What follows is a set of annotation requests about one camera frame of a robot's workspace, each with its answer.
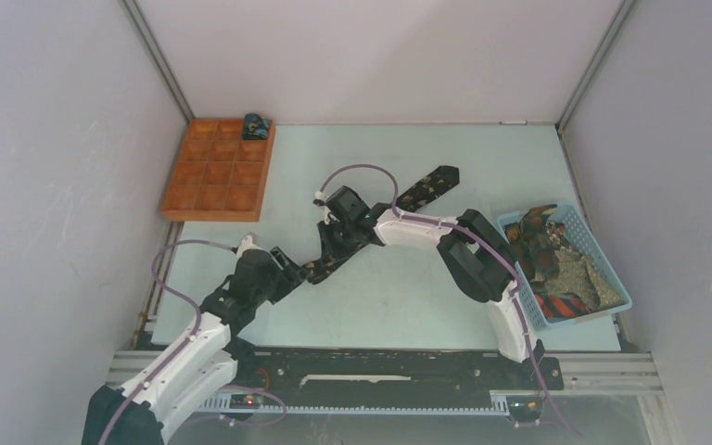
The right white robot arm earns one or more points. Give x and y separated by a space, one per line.
477 258

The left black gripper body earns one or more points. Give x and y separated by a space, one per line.
279 282

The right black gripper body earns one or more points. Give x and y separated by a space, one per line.
336 235

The aluminium frame rail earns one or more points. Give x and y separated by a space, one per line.
584 374

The orange compartment tray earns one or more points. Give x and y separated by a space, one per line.
220 174

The black gold floral tie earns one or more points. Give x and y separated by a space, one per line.
429 181

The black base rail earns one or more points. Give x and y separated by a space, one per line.
316 379

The rolled blue patterned tie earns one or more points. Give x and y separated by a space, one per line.
256 127

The light blue plastic basket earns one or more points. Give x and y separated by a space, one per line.
577 264

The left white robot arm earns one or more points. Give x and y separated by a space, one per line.
153 404

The pile of ties in basket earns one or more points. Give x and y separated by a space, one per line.
559 264

